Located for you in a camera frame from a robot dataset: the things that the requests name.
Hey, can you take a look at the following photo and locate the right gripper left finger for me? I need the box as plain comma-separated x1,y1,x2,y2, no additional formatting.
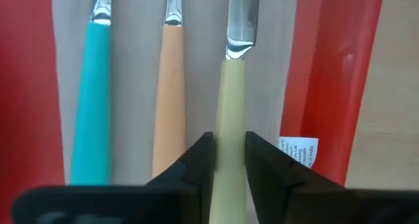
11,131,215,224

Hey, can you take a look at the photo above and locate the knife with pale yellow handle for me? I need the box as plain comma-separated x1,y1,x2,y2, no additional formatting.
208,0,262,224

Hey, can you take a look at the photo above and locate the beige cloth napkin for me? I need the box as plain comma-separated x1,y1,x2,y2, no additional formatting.
50,0,320,224

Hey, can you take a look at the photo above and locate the spoon with teal handle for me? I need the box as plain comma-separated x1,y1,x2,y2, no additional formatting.
70,0,113,185

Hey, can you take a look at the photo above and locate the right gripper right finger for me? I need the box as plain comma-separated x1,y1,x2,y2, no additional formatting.
245,131,419,224

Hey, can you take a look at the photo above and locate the red plastic tray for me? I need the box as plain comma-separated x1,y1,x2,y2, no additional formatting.
0,0,386,224

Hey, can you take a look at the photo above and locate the fork with orange handle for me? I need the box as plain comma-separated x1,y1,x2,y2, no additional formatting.
151,0,188,179

